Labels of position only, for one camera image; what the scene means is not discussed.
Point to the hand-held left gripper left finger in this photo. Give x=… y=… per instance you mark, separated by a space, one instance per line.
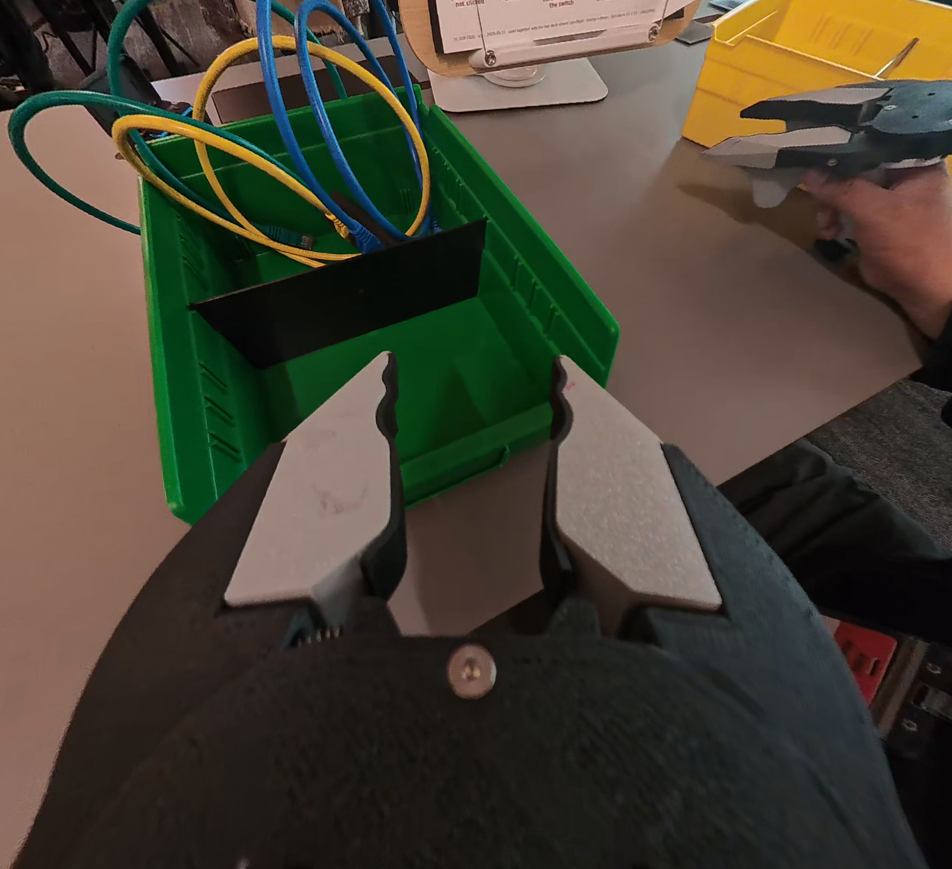
x=320 y=504

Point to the white stand base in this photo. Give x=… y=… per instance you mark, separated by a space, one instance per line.
x=520 y=91

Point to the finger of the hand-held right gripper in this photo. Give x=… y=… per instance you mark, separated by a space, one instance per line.
x=818 y=103
x=766 y=151

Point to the yellow plastic bin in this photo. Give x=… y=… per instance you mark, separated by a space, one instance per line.
x=788 y=58

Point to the red plastic box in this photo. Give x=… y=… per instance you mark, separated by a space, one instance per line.
x=863 y=661

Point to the person's right hand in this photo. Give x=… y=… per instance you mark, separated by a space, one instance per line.
x=892 y=236

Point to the green plastic bin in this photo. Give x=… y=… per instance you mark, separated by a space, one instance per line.
x=461 y=378

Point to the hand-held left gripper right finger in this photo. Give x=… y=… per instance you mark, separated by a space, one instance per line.
x=632 y=512

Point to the person's right forearm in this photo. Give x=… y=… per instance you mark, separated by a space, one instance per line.
x=938 y=363

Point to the black bin divider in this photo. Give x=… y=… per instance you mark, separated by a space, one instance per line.
x=342 y=303

